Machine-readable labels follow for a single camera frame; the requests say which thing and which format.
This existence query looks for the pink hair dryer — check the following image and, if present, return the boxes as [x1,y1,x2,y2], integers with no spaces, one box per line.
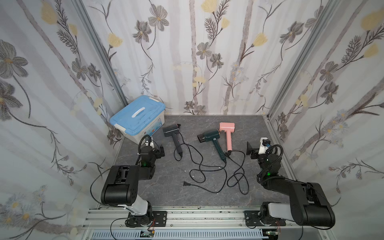
[219,122,235,152]

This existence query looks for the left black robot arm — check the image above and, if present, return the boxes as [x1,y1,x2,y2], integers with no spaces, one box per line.
[101,135,165,228]

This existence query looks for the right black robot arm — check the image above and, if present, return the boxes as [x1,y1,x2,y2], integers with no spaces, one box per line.
[246,138,336,230]

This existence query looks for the black hair dryer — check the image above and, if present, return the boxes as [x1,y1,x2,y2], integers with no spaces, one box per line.
[162,123,227,194]

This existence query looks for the dark green hair dryer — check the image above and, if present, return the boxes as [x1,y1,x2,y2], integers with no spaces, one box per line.
[197,128,250,196]

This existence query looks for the blue lidded storage box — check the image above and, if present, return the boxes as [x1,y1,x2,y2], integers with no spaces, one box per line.
[110,96,166,144]

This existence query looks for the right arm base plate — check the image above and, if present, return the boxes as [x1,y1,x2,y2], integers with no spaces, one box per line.
[244,211,287,228]

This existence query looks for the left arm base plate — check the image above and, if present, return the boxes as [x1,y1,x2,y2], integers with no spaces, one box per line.
[125,211,168,228]

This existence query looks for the aluminium mounting rail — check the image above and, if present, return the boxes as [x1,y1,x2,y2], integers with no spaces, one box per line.
[81,206,335,240]

